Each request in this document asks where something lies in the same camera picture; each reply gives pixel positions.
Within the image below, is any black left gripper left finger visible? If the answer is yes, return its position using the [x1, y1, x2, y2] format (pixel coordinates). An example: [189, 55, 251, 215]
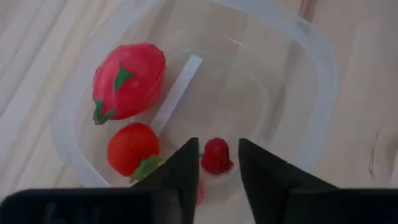
[130, 136, 200, 224]

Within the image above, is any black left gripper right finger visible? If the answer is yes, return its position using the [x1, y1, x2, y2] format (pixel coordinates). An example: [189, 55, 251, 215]
[238, 138, 340, 224]

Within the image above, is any small dark red fruit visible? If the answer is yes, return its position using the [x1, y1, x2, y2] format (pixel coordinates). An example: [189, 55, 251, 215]
[200, 137, 234, 175]

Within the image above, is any red strawberry with green leaf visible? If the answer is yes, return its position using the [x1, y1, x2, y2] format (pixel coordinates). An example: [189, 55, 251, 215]
[106, 122, 165, 184]

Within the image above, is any clear plastic tupperware container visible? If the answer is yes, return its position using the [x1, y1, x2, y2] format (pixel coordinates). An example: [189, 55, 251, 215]
[51, 0, 340, 224]

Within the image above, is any pink dragon fruit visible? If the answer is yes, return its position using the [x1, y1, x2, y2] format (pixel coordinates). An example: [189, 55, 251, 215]
[92, 42, 167, 126]

